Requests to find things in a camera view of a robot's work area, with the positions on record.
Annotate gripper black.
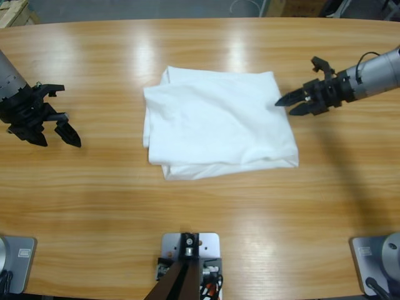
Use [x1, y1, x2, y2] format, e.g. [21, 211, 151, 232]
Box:
[274, 72, 357, 118]
[0, 88, 83, 149]

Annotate white t-shirt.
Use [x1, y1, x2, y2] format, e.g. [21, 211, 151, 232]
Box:
[142, 64, 300, 181]

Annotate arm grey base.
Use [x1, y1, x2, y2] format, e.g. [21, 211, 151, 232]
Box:
[0, 236, 38, 294]
[349, 231, 400, 296]

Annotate brown cardboard box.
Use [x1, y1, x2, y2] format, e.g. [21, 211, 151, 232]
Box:
[268, 0, 328, 18]

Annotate grey chair leg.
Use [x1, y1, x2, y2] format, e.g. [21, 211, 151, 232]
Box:
[331, 0, 354, 18]

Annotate stacked wooden boards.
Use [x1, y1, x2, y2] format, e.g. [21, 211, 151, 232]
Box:
[0, 0, 41, 29]

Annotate grey metal stand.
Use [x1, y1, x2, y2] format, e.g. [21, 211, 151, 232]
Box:
[380, 0, 400, 22]

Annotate white mounting block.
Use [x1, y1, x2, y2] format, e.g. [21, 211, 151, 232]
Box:
[161, 231, 224, 300]

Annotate silver metal clamp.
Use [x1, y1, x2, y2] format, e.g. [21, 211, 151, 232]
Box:
[201, 257, 223, 281]
[156, 256, 172, 281]

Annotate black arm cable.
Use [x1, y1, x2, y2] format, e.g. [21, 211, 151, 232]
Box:
[355, 51, 381, 85]

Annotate white wire hoop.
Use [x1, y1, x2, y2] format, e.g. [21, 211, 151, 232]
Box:
[230, 0, 263, 16]

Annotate black base cable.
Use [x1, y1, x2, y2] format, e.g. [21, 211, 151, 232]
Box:
[0, 270, 15, 295]
[364, 276, 391, 300]

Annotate dark camera post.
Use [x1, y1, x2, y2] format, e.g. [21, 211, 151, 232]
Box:
[144, 231, 203, 300]

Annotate orange and black cable bundle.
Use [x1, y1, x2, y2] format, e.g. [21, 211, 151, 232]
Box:
[199, 274, 224, 300]

